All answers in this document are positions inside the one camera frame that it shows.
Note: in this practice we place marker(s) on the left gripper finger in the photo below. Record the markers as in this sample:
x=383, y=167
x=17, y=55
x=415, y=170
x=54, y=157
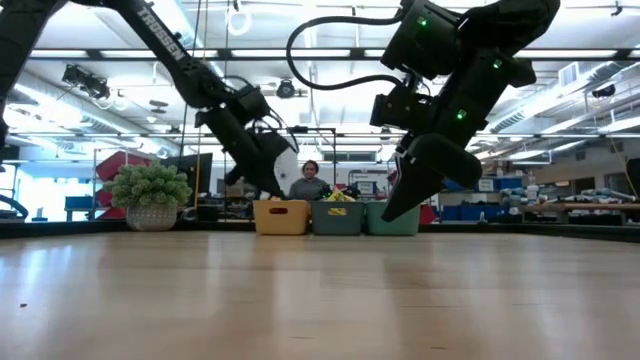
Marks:
x=267, y=185

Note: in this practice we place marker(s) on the teal plastic bin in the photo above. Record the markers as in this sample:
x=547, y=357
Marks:
x=400, y=227

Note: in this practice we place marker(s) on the yellow plastic bin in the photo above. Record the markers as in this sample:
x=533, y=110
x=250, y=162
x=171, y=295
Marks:
x=282, y=222

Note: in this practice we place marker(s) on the yellow Sour Patch candy pack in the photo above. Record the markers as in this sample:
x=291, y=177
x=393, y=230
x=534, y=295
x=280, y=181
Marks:
x=340, y=196

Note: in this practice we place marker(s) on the blue-grey plastic bin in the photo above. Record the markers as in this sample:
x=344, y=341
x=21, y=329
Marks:
x=337, y=225

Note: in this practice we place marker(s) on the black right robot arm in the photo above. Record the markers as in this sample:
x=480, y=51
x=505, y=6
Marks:
x=500, y=90

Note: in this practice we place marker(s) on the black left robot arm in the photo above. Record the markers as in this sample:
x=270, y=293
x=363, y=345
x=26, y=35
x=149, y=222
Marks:
x=160, y=40

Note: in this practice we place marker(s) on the white round pillar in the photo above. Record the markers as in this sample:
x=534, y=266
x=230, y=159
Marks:
x=290, y=170

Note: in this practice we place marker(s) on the person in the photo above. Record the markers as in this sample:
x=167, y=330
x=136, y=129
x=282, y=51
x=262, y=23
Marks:
x=310, y=187

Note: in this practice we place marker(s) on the blue storage bin shelf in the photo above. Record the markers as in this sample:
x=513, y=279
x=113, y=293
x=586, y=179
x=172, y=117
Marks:
x=500, y=184

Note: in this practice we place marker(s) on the black room monitor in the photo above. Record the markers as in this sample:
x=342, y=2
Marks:
x=192, y=175

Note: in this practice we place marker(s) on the white bottle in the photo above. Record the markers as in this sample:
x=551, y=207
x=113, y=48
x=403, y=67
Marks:
x=532, y=192

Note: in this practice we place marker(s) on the green artificial potted plant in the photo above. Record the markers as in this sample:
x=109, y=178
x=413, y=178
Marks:
x=147, y=185

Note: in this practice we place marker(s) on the black overhead gantry beam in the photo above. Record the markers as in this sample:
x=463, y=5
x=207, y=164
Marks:
x=357, y=53

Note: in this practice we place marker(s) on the wooden workbench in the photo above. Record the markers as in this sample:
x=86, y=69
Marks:
x=575, y=206

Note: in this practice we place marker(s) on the black ceiling device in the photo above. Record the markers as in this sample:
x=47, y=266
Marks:
x=85, y=82

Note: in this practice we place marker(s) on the black curved bar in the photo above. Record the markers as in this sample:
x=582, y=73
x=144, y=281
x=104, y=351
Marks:
x=15, y=206

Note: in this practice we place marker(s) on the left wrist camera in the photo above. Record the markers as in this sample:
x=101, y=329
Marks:
x=277, y=142

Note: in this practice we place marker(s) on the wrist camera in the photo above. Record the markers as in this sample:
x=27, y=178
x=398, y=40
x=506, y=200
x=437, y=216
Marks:
x=277, y=142
x=395, y=110

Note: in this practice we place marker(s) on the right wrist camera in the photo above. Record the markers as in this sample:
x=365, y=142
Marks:
x=395, y=110

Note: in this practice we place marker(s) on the black metal stand frame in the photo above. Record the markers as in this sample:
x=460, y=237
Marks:
x=300, y=129

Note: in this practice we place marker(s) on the black overhead camera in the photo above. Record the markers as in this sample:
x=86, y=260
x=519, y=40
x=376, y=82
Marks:
x=286, y=90

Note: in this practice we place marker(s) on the black ceiling camera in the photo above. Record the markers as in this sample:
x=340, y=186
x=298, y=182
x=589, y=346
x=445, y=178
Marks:
x=603, y=91

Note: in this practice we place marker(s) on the black aluminium table frame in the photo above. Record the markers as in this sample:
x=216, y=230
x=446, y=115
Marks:
x=75, y=229

